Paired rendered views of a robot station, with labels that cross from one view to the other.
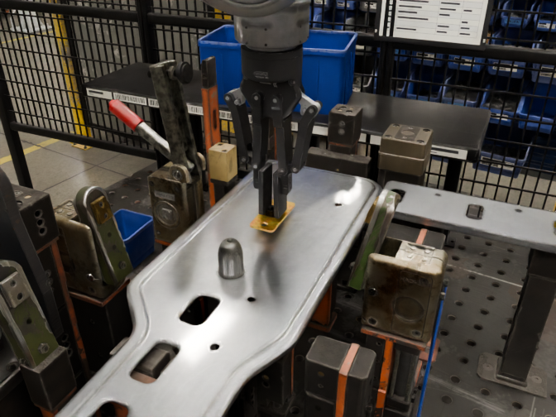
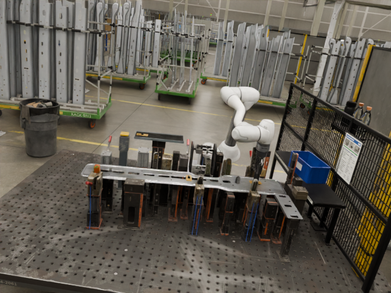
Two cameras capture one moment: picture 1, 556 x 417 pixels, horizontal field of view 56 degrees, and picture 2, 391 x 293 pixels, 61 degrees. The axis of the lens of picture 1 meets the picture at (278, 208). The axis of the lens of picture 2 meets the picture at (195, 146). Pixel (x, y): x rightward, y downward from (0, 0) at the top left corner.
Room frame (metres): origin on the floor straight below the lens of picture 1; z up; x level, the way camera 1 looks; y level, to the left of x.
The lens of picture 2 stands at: (-0.80, -1.60, 2.02)
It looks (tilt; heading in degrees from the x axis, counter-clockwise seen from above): 21 degrees down; 60
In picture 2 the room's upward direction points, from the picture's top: 8 degrees clockwise
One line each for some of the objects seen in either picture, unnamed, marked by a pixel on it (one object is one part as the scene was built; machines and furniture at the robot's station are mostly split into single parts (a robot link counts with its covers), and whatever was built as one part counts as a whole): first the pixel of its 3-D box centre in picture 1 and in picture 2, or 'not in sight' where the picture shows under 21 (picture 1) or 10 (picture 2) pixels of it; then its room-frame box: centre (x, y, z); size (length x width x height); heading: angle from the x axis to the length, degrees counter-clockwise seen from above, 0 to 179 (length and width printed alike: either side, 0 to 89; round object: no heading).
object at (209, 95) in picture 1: (217, 199); (262, 181); (0.80, 0.11, 0.95); 0.03 x 0.01 x 0.50; 156
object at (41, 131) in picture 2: not in sight; (41, 128); (-0.50, 3.17, 0.36); 0.54 x 0.50 x 0.73; 58
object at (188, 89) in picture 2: not in sight; (181, 63); (3.18, 6.59, 0.88); 1.91 x 1.00 x 1.76; 59
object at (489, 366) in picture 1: (531, 311); (288, 237); (0.63, -0.40, 0.84); 0.11 x 0.06 x 0.29; 66
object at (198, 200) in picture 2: not in sight; (196, 208); (0.21, 0.01, 0.87); 0.12 x 0.09 x 0.35; 66
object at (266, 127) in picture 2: not in sight; (264, 131); (0.63, 0.01, 1.39); 0.13 x 0.11 x 0.16; 177
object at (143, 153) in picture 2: not in sight; (142, 175); (-0.01, 0.48, 0.90); 0.13 x 0.10 x 0.41; 66
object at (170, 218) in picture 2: not in sight; (174, 197); (0.15, 0.23, 0.84); 0.17 x 0.06 x 0.29; 66
